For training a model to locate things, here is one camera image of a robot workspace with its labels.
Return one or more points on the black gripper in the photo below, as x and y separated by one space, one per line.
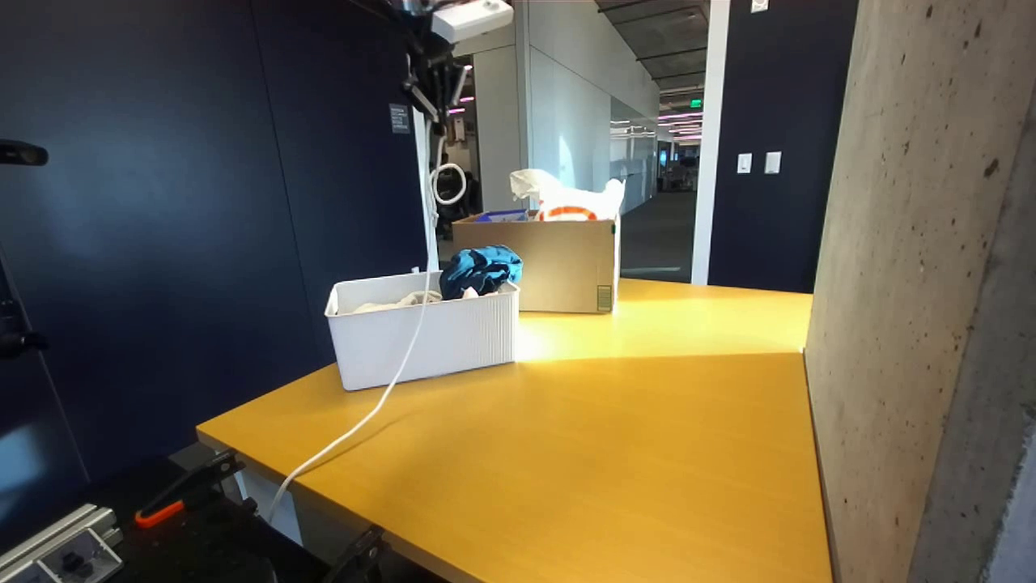
438 61

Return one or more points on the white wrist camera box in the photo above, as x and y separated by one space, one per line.
469 16

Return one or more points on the brown cardboard box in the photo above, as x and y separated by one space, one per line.
560 262

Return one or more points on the dark blue cloth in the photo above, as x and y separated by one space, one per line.
481 269

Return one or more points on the white plastic bag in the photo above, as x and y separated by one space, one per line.
560 196

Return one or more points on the orange black clamp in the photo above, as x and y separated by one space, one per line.
164 514

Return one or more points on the white wall switch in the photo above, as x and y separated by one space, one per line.
744 163
770 163

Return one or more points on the aluminium extrusion rail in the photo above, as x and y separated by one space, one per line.
53 545

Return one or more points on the white shoelace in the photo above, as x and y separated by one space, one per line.
377 406

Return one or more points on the white ribbed plastic bin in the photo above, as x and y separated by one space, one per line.
432 334

